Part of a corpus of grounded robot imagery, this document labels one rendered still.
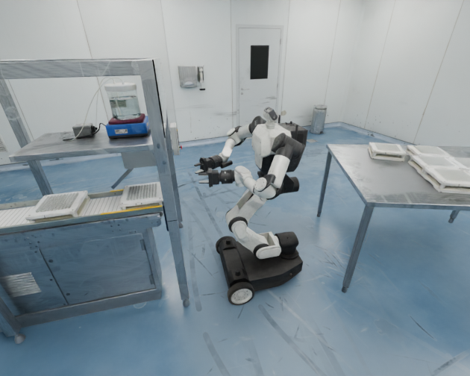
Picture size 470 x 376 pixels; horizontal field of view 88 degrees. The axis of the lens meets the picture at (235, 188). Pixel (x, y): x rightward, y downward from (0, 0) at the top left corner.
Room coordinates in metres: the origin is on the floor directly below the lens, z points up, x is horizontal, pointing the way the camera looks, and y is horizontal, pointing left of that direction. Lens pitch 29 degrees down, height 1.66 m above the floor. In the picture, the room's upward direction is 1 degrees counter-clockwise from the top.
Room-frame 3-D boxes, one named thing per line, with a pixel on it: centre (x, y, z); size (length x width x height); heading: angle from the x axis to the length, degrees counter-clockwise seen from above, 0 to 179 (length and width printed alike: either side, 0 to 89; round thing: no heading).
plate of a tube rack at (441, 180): (1.45, -1.46, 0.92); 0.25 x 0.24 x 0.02; 168
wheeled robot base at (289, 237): (1.52, -0.21, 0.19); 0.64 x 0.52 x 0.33; 103
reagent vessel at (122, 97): (1.36, 0.58, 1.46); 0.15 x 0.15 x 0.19
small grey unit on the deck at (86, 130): (1.33, 0.81, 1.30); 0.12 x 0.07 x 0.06; 103
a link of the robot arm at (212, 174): (1.36, 0.10, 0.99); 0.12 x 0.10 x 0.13; 95
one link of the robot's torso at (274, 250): (1.52, -0.24, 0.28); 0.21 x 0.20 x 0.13; 103
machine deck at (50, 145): (1.28, 0.75, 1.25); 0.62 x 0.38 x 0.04; 103
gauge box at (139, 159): (1.46, 0.59, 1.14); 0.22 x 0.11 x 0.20; 103
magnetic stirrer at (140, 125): (1.37, 0.59, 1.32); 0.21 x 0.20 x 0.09; 13
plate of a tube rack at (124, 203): (1.33, 0.58, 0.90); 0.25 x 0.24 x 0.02; 14
